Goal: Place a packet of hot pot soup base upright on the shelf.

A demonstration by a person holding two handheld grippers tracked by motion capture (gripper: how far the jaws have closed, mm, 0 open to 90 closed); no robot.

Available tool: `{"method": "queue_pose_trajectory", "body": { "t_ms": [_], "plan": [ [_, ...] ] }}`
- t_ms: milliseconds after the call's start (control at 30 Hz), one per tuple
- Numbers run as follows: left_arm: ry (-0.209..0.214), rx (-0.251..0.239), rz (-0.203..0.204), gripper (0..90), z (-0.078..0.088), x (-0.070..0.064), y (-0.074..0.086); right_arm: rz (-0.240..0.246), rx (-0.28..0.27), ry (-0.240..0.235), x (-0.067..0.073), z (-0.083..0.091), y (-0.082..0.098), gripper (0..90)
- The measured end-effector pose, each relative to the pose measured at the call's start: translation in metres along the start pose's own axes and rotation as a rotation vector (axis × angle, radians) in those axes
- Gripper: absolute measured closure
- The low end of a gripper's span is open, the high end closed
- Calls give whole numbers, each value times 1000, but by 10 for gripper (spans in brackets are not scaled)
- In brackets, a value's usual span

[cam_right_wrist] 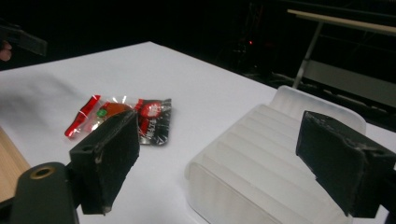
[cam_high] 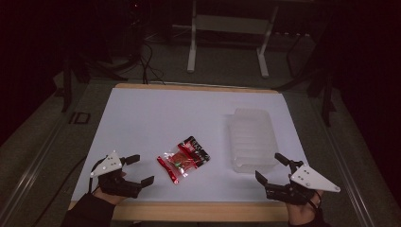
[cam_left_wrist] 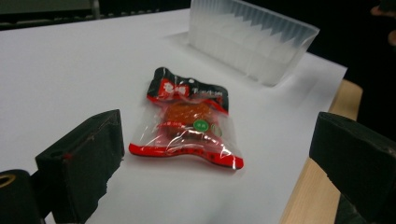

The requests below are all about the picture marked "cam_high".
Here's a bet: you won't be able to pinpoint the black stand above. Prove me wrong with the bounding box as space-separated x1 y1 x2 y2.
273 31 338 128

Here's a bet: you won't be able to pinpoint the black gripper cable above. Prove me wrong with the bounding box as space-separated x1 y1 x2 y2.
29 155 96 227

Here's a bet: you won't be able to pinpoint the black floor cables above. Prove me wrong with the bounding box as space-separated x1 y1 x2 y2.
137 41 166 86

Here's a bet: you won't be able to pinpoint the person's right hand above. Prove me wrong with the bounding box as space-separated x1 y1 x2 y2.
285 190 324 227

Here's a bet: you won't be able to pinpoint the red and clear snack packet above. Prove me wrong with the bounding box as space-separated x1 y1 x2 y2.
156 135 211 185

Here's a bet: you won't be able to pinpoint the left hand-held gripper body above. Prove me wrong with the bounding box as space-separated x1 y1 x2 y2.
89 149 142 200

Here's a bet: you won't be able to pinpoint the person's left hand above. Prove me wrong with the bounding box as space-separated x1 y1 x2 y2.
93 169 128 206

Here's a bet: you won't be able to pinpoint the white metal stand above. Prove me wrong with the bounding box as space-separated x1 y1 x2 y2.
171 0 280 79

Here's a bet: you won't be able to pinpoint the metal floor rail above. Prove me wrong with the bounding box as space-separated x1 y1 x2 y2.
323 124 377 227
0 116 75 223

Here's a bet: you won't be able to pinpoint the white table mat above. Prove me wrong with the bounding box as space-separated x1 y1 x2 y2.
70 87 311 203

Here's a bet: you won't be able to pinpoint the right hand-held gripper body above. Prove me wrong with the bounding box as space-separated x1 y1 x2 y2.
264 160 342 206

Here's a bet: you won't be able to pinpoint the clear plastic container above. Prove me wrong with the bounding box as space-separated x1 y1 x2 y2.
227 107 280 174

